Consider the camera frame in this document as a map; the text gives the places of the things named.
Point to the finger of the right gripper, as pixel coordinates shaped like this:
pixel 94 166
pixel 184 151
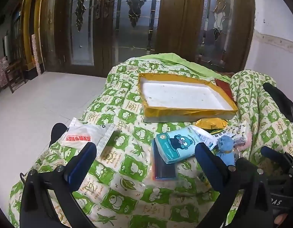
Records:
pixel 284 104
pixel 284 160

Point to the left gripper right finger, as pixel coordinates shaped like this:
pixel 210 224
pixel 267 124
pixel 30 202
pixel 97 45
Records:
pixel 255 208

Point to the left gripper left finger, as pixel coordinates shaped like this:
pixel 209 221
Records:
pixel 37 209

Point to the white lemon print tissue pack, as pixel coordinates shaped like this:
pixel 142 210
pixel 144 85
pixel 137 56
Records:
pixel 239 133

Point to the blue cloth toy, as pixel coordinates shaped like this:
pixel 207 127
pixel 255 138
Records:
pixel 225 150

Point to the white plastic bag red print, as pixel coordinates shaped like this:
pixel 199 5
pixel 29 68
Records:
pixel 79 134

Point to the yellow snack packet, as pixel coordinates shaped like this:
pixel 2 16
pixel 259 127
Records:
pixel 211 123

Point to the dark blue stick pack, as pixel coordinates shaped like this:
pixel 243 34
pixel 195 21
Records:
pixel 161 170

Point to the blue cartoon tissue pack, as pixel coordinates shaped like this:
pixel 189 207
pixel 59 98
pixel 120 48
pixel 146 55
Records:
pixel 177 145

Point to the white blue desiccant sachet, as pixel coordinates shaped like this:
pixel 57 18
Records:
pixel 209 140

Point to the green white medicine packet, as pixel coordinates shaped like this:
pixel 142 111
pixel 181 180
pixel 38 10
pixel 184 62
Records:
pixel 217 132

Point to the person's right hand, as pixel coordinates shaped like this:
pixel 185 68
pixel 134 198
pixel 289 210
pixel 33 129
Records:
pixel 280 218

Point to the green patterned quilt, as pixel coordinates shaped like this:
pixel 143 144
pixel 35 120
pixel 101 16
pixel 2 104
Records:
pixel 119 189

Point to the wooden glass side door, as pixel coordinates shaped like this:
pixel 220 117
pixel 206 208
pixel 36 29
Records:
pixel 214 33

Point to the yellow taped foam tray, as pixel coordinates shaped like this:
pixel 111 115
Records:
pixel 170 98

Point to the wooden chair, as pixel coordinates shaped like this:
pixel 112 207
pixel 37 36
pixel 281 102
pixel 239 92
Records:
pixel 11 74

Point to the wooden glass double door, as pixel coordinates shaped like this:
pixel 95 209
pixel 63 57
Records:
pixel 89 37

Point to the golden door frame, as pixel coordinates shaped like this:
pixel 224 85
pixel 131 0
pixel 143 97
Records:
pixel 30 28

